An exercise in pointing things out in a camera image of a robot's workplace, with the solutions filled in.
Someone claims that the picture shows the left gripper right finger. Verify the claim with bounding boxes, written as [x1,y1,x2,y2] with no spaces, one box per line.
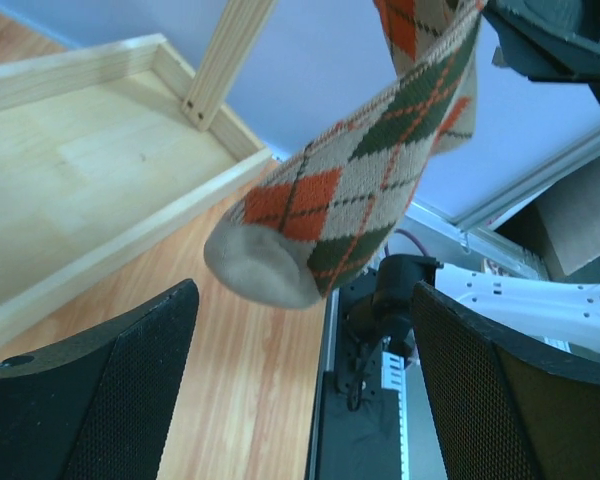
[412,282,600,480]

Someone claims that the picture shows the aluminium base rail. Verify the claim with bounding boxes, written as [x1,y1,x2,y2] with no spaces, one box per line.
[304,114,600,480]

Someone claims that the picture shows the black cloth strip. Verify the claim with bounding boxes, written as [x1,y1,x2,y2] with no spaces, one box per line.
[305,388,402,480]

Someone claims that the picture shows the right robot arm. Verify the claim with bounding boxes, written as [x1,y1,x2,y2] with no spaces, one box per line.
[325,255,600,410]

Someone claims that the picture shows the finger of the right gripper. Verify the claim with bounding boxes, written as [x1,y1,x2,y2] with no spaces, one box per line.
[482,0,600,105]

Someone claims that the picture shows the wooden hanger rack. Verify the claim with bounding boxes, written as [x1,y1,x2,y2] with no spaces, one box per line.
[0,1,274,347]

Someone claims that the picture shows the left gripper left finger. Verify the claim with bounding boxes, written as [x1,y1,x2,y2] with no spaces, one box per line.
[0,279,199,479]

